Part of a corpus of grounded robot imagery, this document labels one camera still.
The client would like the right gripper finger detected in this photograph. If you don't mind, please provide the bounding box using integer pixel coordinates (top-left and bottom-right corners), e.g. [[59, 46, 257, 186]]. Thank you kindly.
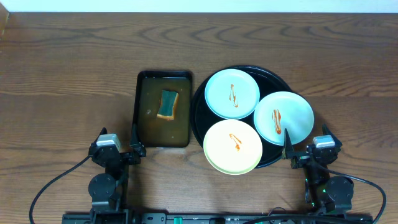
[[281, 129, 294, 159], [322, 124, 337, 142]]

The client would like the pale green plate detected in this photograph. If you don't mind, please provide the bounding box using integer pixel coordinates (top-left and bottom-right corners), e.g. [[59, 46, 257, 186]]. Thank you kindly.
[[254, 91, 315, 146]]

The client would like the yellow green scrub sponge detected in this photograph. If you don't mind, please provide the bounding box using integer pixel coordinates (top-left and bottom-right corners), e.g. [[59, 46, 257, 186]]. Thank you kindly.
[[157, 90, 179, 120]]

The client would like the yellow plate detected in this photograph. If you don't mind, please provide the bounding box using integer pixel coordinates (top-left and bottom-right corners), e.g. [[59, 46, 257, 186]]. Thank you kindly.
[[203, 119, 262, 175]]

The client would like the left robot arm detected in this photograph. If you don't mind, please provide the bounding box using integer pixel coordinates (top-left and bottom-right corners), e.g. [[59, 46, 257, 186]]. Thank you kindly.
[[88, 124, 146, 223]]

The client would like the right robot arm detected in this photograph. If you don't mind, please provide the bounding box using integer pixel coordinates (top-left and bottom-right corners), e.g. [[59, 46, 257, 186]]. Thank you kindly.
[[282, 124, 354, 215]]

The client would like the black rectangular water tray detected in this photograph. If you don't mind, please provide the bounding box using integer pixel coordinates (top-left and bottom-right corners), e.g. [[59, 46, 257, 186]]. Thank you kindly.
[[131, 70, 192, 147]]

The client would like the round black serving tray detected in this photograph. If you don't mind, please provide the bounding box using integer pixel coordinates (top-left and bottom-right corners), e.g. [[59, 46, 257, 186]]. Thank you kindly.
[[190, 65, 292, 168]]

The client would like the light blue plate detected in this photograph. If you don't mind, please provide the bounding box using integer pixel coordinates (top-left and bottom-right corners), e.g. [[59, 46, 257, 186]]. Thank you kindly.
[[205, 68, 260, 119]]

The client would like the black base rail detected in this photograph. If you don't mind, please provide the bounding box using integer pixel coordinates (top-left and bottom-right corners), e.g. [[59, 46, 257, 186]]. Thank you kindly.
[[61, 213, 373, 224]]

